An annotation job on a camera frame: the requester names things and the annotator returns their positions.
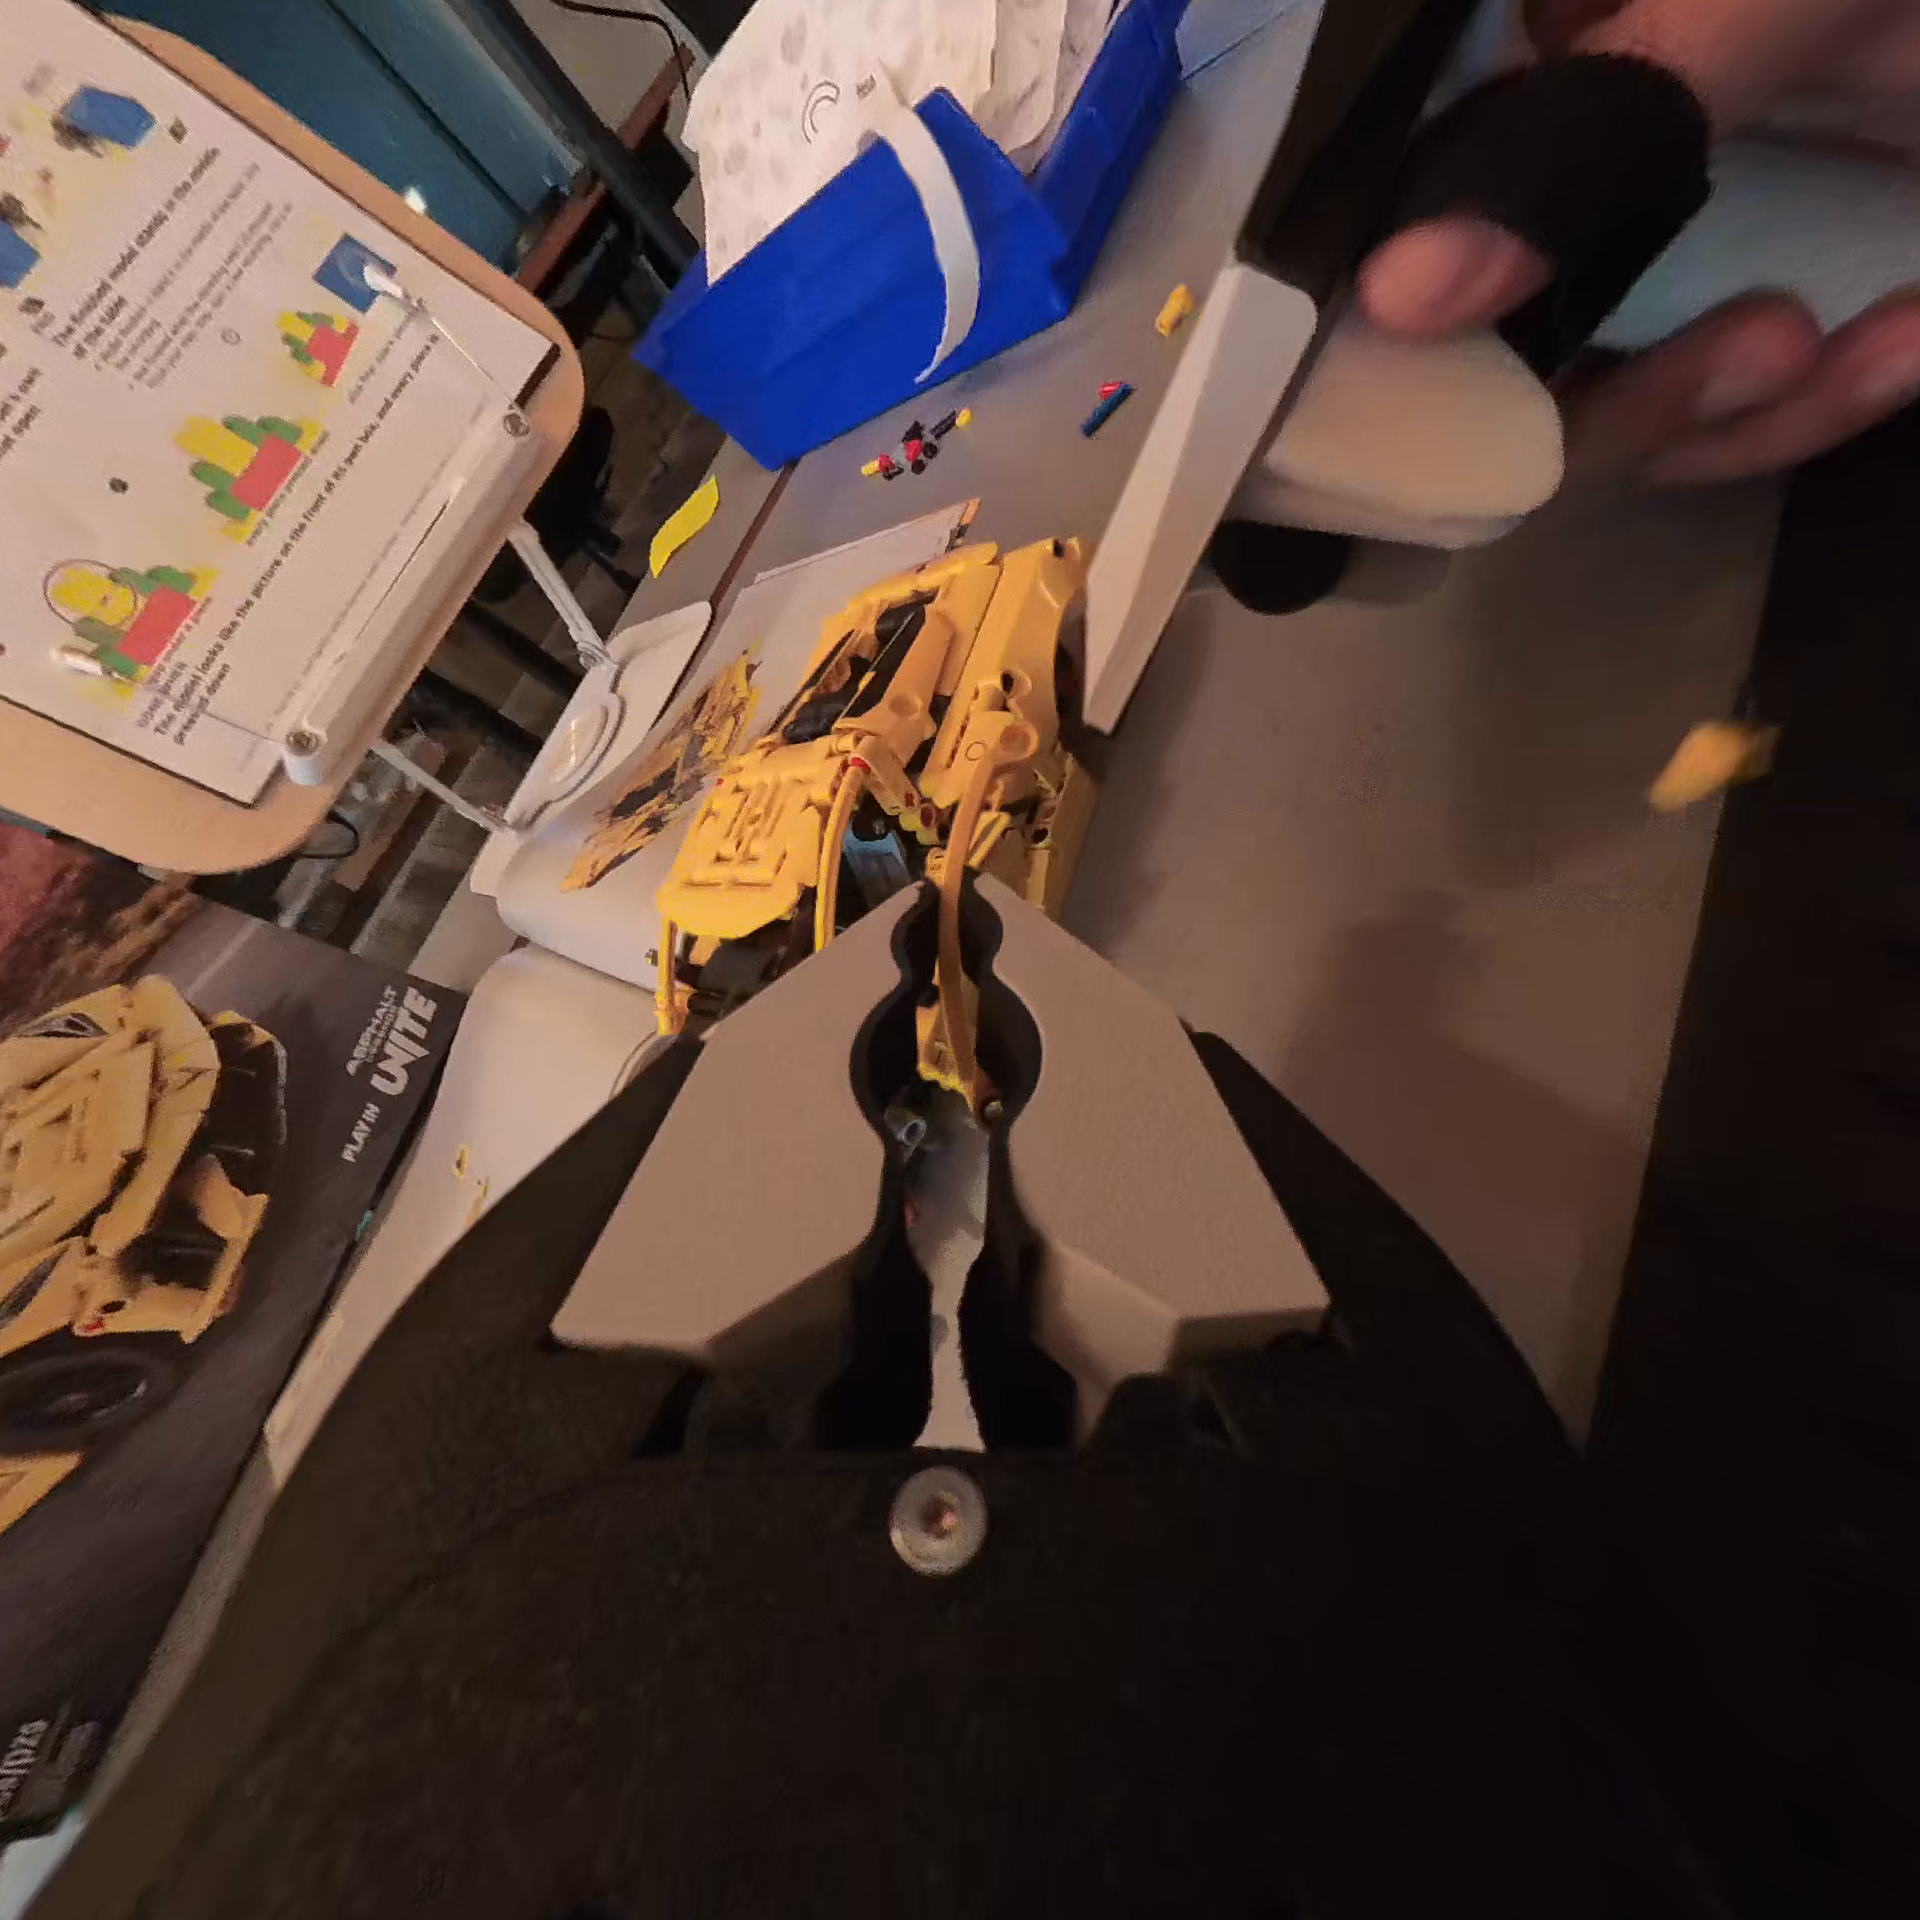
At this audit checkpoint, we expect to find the grey desk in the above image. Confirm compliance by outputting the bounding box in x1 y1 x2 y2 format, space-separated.
261 0 1787 1503

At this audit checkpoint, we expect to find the printed instruction sheet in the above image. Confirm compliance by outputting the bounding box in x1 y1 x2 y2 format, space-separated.
0 0 562 807

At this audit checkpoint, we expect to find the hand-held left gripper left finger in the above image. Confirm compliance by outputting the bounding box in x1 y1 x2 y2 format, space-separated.
551 883 941 1446

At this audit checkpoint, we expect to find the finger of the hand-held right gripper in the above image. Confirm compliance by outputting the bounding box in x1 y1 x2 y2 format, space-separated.
1080 269 1322 737

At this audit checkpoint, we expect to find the yellow toy bracket piece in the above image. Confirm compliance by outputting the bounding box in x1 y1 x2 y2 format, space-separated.
1646 719 1781 816

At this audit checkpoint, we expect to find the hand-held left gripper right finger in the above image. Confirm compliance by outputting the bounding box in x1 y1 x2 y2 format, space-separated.
973 874 1335 1446

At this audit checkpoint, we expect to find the white printed bag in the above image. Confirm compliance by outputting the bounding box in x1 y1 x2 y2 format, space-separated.
682 0 1124 289

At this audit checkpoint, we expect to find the small cluster of toy pins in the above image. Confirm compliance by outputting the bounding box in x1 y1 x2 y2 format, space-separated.
858 409 977 484

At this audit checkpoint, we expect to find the white plastic strip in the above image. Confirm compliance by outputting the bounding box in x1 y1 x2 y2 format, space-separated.
870 112 988 386

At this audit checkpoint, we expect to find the blue plastic bin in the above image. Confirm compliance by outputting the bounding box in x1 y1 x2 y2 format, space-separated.
630 0 1190 477

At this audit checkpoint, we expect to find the yellow toy brick car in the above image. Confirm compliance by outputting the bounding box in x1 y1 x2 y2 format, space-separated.
652 536 1100 1043

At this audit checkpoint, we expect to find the toy car set box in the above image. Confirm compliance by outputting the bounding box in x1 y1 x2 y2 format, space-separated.
0 825 470 1851

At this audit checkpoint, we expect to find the open instruction booklet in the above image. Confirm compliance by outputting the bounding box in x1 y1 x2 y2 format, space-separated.
261 502 988 1446

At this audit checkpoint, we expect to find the person's right hand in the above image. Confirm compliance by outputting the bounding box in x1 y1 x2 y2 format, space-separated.
1356 0 1920 492

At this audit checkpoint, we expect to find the yellow sticky note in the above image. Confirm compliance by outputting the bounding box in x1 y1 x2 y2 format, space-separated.
646 472 721 580

